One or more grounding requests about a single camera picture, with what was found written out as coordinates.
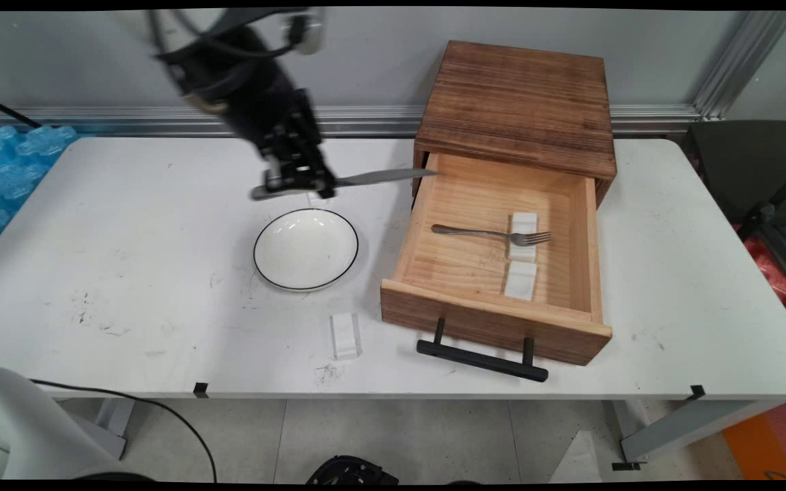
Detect black drawer handle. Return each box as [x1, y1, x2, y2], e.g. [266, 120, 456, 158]
[416, 317, 549, 383]

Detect dark wooden cabinet case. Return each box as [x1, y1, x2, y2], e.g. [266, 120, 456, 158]
[411, 40, 618, 207]

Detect silver table knife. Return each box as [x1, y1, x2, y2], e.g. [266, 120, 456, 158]
[250, 167, 439, 202]

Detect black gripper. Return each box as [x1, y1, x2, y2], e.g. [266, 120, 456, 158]
[161, 26, 338, 200]

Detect blue bubble wrap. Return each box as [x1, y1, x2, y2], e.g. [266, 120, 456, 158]
[0, 124, 81, 263]

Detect black cable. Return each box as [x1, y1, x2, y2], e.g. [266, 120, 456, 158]
[28, 378, 219, 483]

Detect grey table leg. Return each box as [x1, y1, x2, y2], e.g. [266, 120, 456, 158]
[96, 398, 136, 460]
[611, 400, 786, 471]

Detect white plate with black rim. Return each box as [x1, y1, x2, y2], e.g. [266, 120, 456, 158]
[252, 207, 360, 292]

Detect horizontal aluminium frame rail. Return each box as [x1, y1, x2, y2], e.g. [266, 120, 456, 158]
[0, 104, 702, 139]

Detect red plastic bag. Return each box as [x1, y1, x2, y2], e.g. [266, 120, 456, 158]
[734, 225, 786, 342]

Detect diagonal aluminium frame post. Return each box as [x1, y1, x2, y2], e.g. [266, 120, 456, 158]
[692, 10, 786, 121]

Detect light wooden drawer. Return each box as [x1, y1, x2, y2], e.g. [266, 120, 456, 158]
[380, 152, 613, 368]

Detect black round floor object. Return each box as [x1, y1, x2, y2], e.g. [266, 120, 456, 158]
[306, 455, 401, 486]

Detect silver fork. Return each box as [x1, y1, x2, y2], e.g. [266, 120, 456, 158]
[431, 224, 552, 248]

